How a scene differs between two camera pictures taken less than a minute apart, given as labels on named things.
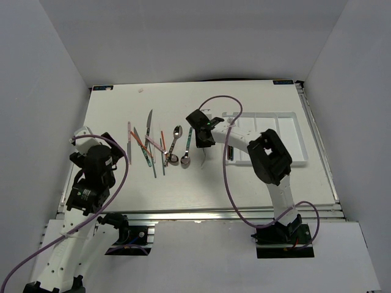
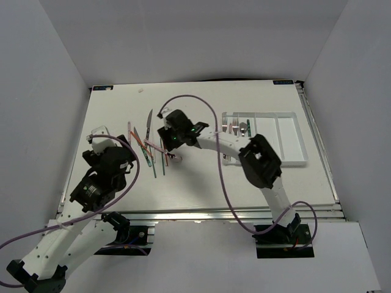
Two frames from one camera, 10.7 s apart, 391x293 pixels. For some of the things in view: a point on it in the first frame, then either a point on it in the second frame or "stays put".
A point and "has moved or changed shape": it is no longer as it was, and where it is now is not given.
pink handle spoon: [173, 159] has moved or changed shape
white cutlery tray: [286, 124] stays put
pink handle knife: [129, 148] stays put
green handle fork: [204, 158] → [235, 125]
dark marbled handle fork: [230, 153] → [224, 124]
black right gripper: [201, 144] → [164, 133]
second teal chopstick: [153, 162] stays put
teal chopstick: [162, 158] stays put
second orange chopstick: [142, 144] stays put
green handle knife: [136, 134] stays put
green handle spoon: [186, 160] → [244, 127]
